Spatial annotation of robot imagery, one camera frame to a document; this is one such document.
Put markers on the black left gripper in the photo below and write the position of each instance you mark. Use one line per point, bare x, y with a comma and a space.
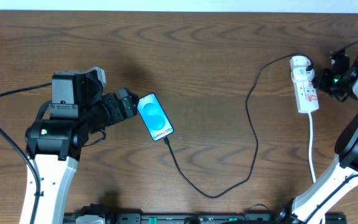
117, 106

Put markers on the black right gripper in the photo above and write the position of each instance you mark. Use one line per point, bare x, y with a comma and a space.
324, 81

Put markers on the white power strip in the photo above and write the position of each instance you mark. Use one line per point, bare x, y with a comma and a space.
302, 76

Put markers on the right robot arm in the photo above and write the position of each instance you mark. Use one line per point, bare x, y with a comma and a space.
341, 82

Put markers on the blue Galaxy smartphone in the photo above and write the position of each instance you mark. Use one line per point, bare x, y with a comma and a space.
154, 117

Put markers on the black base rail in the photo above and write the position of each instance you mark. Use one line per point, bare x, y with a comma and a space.
95, 213

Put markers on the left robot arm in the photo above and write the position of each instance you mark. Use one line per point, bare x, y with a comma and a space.
78, 108

